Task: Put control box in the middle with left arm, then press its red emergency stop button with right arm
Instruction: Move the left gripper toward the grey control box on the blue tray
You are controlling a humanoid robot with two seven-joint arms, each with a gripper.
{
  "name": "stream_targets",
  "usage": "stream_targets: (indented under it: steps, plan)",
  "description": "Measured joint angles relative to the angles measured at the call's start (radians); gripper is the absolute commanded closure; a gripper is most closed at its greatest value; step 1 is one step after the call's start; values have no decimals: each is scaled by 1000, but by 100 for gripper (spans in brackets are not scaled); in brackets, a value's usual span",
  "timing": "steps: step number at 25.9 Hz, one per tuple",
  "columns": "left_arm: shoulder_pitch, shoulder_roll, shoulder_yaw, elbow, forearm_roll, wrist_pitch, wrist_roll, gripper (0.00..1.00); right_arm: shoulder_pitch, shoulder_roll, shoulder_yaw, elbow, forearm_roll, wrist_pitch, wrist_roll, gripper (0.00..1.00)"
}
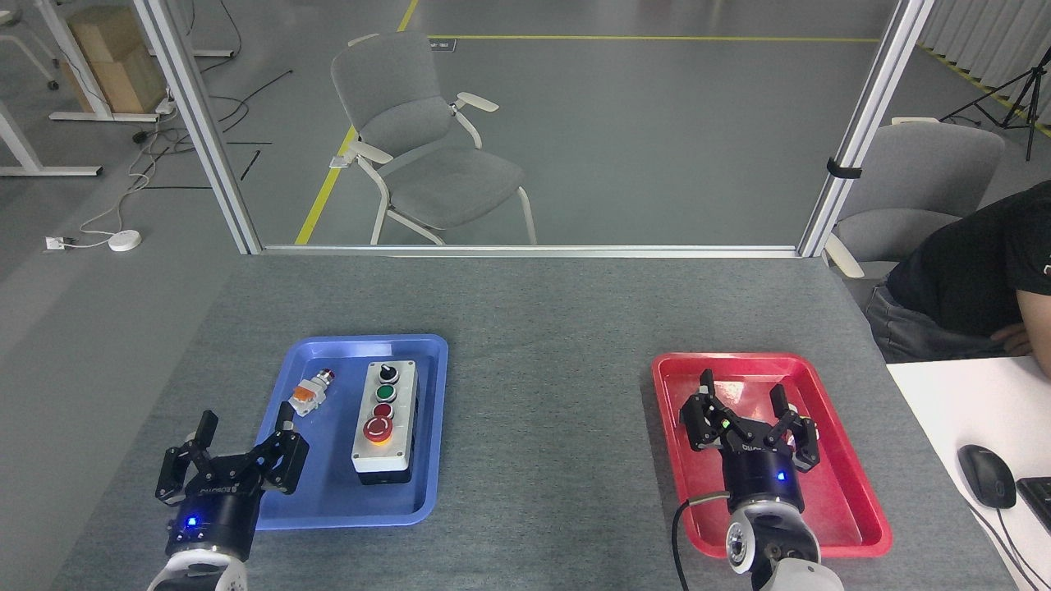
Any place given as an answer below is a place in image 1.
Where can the grey chair with white armrests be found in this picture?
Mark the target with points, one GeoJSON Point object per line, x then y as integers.
{"type": "Point", "coordinates": [410, 123]}

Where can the red push button, orange-white base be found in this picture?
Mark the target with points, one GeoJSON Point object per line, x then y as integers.
{"type": "Point", "coordinates": [308, 396]}

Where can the grey chair beside person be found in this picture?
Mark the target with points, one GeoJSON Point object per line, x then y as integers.
{"type": "Point", "coordinates": [928, 172]}

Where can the brown cardboard box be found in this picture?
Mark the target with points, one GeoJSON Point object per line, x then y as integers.
{"type": "Point", "coordinates": [123, 82]}
{"type": "Point", "coordinates": [103, 33]}

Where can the black tripod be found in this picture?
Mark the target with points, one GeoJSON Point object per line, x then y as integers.
{"type": "Point", "coordinates": [1026, 90]}

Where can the black clip on post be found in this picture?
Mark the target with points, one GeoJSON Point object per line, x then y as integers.
{"type": "Point", "coordinates": [844, 170]}

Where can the white table leg frame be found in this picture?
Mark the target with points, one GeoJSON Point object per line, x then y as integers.
{"type": "Point", "coordinates": [29, 152]}
{"type": "Point", "coordinates": [86, 82]}

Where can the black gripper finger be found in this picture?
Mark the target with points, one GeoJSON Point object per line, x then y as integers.
{"type": "Point", "coordinates": [803, 439]}
{"type": "Point", "coordinates": [176, 472]}
{"type": "Point", "coordinates": [283, 464]}
{"type": "Point", "coordinates": [698, 423]}

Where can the person's right forearm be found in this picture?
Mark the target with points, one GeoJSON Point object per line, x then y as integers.
{"type": "Point", "coordinates": [1036, 328]}

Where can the silver frame crossbar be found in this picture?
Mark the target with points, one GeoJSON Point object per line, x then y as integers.
{"type": "Point", "coordinates": [525, 250]}

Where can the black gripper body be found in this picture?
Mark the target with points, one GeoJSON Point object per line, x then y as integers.
{"type": "Point", "coordinates": [215, 521]}
{"type": "Point", "coordinates": [762, 476]}

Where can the white round floor device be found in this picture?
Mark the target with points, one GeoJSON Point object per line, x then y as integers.
{"type": "Point", "coordinates": [125, 240]}

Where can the red plastic tray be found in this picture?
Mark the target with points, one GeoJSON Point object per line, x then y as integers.
{"type": "Point", "coordinates": [837, 509]}

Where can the blue plastic tray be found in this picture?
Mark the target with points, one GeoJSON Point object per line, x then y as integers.
{"type": "Point", "coordinates": [328, 492]}

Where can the person's left hand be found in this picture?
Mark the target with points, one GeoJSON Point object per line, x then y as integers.
{"type": "Point", "coordinates": [1011, 338]}

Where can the black keyboard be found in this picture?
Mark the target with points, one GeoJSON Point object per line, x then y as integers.
{"type": "Point", "coordinates": [1039, 502]}

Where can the black computer mouse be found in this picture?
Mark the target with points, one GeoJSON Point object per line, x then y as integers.
{"type": "Point", "coordinates": [985, 476]}

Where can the white floor socket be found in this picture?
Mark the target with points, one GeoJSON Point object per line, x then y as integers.
{"type": "Point", "coordinates": [56, 243]}

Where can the silver frame post with clip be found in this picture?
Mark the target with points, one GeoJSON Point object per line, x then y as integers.
{"type": "Point", "coordinates": [866, 123]}

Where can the grey control box with buttons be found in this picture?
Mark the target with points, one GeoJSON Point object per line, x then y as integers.
{"type": "Point", "coordinates": [386, 447]}

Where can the person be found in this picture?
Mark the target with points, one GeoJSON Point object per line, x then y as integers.
{"type": "Point", "coordinates": [961, 271]}

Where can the white desk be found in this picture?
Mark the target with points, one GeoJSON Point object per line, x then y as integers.
{"type": "Point", "coordinates": [944, 410]}

